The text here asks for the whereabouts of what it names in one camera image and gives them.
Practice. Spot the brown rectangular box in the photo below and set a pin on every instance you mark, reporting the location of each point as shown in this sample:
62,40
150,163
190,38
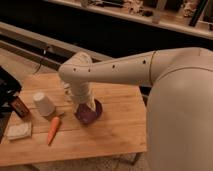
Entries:
19,107

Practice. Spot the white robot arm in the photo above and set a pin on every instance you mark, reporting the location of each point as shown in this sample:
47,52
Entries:
179,119

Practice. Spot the orange carrot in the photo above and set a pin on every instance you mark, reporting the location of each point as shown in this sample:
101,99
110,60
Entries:
54,125

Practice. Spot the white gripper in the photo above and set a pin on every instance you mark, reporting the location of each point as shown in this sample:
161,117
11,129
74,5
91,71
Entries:
79,94

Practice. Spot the black device at left edge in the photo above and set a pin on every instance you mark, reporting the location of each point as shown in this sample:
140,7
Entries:
9,86

